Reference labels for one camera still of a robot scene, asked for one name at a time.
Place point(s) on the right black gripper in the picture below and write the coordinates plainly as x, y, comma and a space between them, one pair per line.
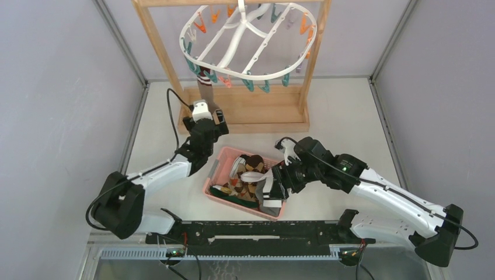
281, 172

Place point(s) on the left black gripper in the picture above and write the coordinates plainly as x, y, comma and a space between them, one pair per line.
220, 129

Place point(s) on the pink plastic basket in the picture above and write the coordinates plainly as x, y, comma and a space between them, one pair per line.
220, 174

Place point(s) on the white grey sock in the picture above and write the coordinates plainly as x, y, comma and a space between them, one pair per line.
252, 177

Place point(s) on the taupe striped cuff sock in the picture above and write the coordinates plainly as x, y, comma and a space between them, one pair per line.
205, 88

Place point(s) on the dark green sock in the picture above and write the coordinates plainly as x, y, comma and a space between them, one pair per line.
227, 194

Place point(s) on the dark brown argyle sock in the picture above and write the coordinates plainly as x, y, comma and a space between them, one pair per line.
243, 164

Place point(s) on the white round clip hanger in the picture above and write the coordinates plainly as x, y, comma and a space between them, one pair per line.
257, 44

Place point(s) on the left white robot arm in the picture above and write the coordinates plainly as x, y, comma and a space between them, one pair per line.
119, 208

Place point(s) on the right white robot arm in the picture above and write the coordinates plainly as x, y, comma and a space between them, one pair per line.
429, 229

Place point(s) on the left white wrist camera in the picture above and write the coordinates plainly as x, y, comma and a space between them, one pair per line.
201, 111

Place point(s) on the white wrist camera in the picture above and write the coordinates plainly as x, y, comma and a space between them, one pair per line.
287, 147
201, 111

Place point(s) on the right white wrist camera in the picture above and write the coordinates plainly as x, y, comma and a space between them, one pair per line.
287, 147

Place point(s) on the wooden hanger stand frame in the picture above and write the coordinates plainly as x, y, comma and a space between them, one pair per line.
272, 103

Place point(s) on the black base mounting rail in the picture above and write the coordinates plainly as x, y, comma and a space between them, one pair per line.
280, 238

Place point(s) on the white slotted cable duct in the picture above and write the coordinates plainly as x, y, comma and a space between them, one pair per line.
154, 253

